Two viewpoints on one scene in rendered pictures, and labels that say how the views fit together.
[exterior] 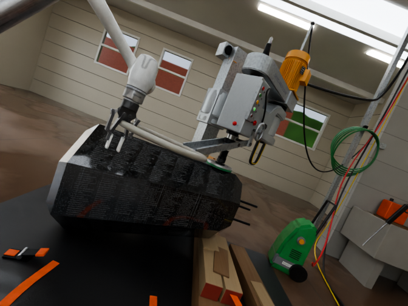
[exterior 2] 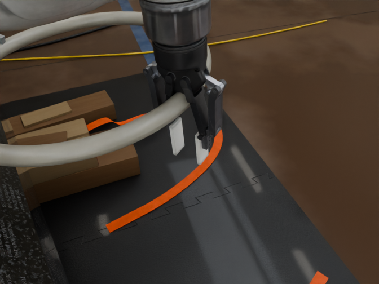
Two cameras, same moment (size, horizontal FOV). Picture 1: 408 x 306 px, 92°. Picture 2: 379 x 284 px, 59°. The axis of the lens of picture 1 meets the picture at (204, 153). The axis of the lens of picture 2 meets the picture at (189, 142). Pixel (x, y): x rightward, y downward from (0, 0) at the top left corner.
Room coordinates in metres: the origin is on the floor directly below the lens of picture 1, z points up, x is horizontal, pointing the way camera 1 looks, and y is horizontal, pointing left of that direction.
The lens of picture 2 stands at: (1.01, 0.79, 1.28)
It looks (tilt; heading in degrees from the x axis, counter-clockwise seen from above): 44 degrees down; 252
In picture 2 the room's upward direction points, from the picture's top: straight up
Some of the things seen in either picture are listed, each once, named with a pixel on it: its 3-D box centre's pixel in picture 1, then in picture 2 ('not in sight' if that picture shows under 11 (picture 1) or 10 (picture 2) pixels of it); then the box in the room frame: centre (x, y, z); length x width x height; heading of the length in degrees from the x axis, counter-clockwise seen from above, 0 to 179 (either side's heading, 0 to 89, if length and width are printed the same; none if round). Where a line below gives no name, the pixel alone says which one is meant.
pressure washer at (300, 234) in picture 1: (299, 232); not in sight; (2.07, -1.27, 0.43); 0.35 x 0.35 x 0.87; 80
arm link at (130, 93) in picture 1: (133, 95); (176, 13); (0.89, 0.38, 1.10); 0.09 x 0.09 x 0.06
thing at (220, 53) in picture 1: (224, 51); not in sight; (2.40, 0.21, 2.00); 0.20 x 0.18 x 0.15; 5
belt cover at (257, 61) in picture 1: (271, 88); not in sight; (1.86, -0.35, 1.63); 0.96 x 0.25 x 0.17; 146
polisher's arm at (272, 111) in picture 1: (260, 123); not in sight; (1.89, -0.38, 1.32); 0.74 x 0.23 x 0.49; 146
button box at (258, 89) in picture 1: (255, 101); not in sight; (1.45, -0.20, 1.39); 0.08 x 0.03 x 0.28; 146
